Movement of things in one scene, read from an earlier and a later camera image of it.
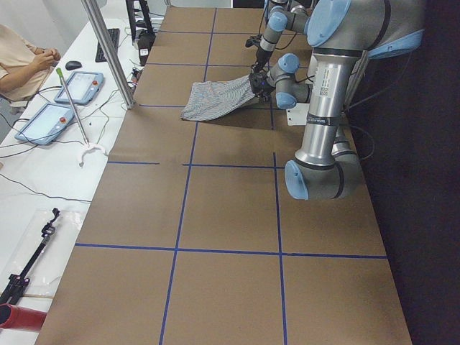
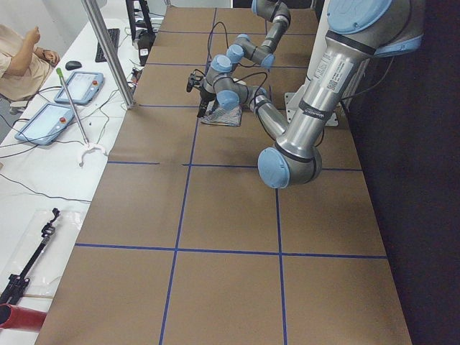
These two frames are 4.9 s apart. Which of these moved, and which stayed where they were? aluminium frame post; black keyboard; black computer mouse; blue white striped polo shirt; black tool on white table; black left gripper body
Moved: blue white striped polo shirt; black left gripper body
Stayed: black computer mouse; black keyboard; aluminium frame post; black tool on white table
